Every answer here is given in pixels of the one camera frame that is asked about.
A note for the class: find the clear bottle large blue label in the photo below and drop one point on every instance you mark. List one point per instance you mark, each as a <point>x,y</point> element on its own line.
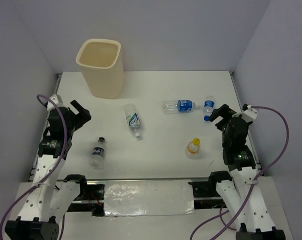
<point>180,106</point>

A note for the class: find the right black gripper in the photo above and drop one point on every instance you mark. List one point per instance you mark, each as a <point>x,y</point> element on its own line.
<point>221,111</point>

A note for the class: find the clear bottle yellow cap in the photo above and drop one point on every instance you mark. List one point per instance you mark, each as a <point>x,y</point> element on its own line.
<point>192,150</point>

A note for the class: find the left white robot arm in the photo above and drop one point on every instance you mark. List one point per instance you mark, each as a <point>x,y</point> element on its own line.
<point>44,206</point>

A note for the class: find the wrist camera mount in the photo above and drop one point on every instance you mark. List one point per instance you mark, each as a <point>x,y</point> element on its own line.
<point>54,100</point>
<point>248,113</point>

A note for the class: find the silver reflective sheet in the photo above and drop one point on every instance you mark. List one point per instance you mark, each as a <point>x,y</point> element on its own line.
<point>148,198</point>

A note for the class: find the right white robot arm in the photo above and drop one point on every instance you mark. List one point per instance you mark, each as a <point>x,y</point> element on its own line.
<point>238,186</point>

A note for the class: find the clear bottle black cap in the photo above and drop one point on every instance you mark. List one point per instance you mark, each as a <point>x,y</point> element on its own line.
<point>97,156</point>

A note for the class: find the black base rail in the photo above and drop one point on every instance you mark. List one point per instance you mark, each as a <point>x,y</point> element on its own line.
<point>93,200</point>

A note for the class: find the small bottle blue cap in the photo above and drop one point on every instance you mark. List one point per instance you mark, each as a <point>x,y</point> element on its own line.
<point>208,107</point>

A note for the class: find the clear bottle green blue label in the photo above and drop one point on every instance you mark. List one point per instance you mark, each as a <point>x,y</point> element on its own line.
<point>133,120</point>

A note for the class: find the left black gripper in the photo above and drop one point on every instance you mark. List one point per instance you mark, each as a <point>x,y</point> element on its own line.
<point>83,116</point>

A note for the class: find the beige plastic bin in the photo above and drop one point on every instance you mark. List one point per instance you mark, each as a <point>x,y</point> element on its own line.
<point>100,62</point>

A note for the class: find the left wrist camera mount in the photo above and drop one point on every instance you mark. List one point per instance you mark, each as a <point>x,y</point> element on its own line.
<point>54,100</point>

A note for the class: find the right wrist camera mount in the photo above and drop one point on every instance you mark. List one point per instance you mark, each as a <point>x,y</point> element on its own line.
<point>248,113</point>

